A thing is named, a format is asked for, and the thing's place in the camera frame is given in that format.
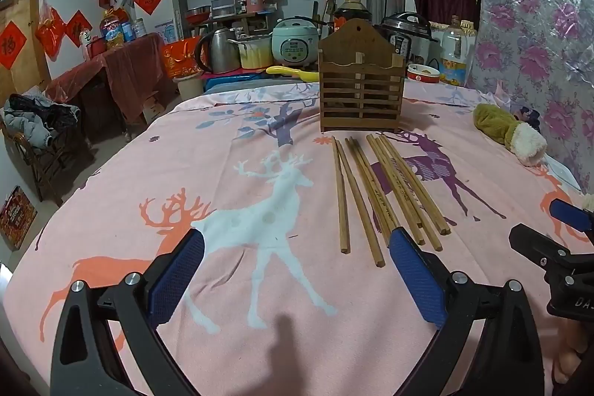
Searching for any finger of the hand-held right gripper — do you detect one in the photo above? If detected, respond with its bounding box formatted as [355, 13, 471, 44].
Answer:
[509, 223, 576, 282]
[550, 199, 594, 234]

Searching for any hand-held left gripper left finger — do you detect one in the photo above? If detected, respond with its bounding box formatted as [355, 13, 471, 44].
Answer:
[50, 228, 206, 396]

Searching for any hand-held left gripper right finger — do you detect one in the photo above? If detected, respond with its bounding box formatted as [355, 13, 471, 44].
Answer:
[388, 227, 545, 396]

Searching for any group of wooden chopsticks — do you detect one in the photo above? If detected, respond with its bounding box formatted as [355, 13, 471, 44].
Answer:
[331, 134, 452, 268]

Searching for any wooden slatted chopstick holder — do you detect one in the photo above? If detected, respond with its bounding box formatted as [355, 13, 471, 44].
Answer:
[318, 18, 407, 133]

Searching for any person's right hand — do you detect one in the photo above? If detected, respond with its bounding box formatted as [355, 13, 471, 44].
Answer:
[551, 322, 594, 396]

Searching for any dark printed cloth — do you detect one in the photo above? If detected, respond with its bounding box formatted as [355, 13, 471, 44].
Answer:
[513, 106, 541, 132]

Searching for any green mitten white cuff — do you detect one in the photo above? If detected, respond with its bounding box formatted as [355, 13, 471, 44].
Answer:
[472, 104, 548, 167]

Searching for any pink deer print bedsheet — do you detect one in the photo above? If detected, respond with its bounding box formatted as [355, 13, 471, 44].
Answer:
[0, 81, 594, 396]

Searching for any wooden chair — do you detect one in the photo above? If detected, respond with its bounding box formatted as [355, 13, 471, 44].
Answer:
[0, 108, 96, 206]

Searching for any cardboard box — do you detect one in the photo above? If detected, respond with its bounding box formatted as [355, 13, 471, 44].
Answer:
[141, 92, 165, 123]

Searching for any red printed box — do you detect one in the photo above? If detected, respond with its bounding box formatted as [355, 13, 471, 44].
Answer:
[0, 186, 38, 249]

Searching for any beige plastic bucket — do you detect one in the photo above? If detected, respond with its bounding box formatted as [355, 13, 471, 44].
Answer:
[175, 71, 205, 100]

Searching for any clear cooking oil bottle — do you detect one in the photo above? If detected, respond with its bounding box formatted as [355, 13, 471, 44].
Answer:
[440, 16, 479, 87]

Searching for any blue folded mat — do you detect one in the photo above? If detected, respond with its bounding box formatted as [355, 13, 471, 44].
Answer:
[204, 69, 321, 93]

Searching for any table with red cover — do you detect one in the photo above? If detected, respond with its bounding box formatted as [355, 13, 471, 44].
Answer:
[44, 33, 174, 123]

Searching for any red white bowl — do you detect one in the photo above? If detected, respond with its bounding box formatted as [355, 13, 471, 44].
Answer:
[407, 64, 441, 84]

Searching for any pile of dark clothes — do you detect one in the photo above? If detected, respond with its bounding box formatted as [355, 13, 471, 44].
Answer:
[4, 94, 81, 148]

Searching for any red gift bag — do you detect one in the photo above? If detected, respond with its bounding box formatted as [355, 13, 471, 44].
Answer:
[162, 38, 205, 79]

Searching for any steel electric kettle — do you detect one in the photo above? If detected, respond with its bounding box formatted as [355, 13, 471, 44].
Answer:
[195, 27, 241, 74]

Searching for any yellow plastic ladle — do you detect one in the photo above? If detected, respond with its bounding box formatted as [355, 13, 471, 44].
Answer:
[266, 66, 321, 82]

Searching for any small red pot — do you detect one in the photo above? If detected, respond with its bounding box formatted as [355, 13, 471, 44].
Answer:
[85, 36, 108, 58]

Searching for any black silver pressure cooker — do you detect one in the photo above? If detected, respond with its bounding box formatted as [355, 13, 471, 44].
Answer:
[375, 12, 439, 67]

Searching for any yellow oil jug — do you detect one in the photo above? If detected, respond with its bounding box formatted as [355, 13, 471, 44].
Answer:
[99, 9, 125, 50]

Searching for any pale green rice cooker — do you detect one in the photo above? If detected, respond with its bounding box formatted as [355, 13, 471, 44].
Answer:
[271, 18, 321, 67]

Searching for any wooden door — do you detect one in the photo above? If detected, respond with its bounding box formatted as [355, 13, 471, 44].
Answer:
[0, 0, 52, 100]

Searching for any dark sauce bottle yellow cap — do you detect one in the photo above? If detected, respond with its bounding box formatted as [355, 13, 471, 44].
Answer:
[333, 0, 373, 35]

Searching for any floral foil wall sheet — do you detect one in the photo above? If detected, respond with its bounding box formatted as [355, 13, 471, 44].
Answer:
[464, 0, 594, 193]

